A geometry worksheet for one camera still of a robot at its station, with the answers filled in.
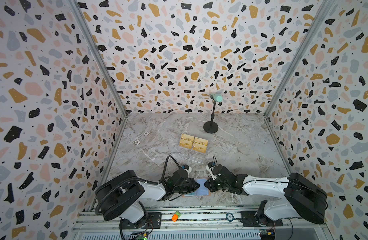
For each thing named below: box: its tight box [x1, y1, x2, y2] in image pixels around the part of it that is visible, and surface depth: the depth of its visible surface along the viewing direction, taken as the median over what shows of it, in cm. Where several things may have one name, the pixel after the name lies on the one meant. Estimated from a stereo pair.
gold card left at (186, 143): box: [179, 138, 193, 149], surface depth 97 cm
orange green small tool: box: [171, 210, 182, 222], surface depth 75 cm
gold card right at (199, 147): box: [192, 142, 207, 154], surface depth 96 cm
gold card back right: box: [194, 136, 209, 146], surface depth 96 cm
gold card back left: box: [181, 133, 195, 142], surface depth 97 cm
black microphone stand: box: [203, 95, 219, 134], surface depth 115 cm
